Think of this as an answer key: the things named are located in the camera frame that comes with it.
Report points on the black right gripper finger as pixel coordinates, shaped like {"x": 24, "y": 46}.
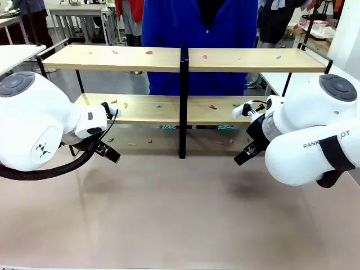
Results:
{"x": 250, "y": 157}
{"x": 244, "y": 154}

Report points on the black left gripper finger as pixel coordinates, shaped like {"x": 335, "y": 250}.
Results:
{"x": 107, "y": 156}
{"x": 109, "y": 149}

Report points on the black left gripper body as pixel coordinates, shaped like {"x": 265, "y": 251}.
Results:
{"x": 81, "y": 144}

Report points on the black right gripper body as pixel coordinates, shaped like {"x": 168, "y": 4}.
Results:
{"x": 257, "y": 132}

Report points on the teal chenille duster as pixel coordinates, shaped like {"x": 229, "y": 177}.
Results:
{"x": 168, "y": 127}
{"x": 225, "y": 127}

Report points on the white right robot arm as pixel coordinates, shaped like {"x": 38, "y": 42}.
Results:
{"x": 309, "y": 132}

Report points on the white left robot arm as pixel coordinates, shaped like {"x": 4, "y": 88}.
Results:
{"x": 33, "y": 121}

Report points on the white low table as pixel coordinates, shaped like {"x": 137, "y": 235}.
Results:
{"x": 277, "y": 81}

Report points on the white side table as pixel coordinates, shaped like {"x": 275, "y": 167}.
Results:
{"x": 17, "y": 54}

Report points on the person in dark clothes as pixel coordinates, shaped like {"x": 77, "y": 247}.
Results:
{"x": 275, "y": 19}

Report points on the cluttered workbench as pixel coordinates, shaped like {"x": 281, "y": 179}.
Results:
{"x": 315, "y": 29}

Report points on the person in blue coat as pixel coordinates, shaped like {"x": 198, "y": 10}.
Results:
{"x": 197, "y": 31}

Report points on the white background table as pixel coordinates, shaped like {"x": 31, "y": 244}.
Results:
{"x": 76, "y": 11}

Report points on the person in blue shirt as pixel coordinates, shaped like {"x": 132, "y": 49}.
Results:
{"x": 33, "y": 17}

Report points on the person in red top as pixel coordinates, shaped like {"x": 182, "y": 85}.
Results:
{"x": 129, "y": 11}

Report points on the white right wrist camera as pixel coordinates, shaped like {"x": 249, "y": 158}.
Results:
{"x": 237, "y": 111}

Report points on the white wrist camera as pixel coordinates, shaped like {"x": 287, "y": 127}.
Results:
{"x": 116, "y": 112}
{"x": 237, "y": 111}

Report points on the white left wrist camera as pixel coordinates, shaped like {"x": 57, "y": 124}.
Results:
{"x": 116, "y": 112}

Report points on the wooden shelf black metal frame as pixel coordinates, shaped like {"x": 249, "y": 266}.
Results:
{"x": 157, "y": 63}

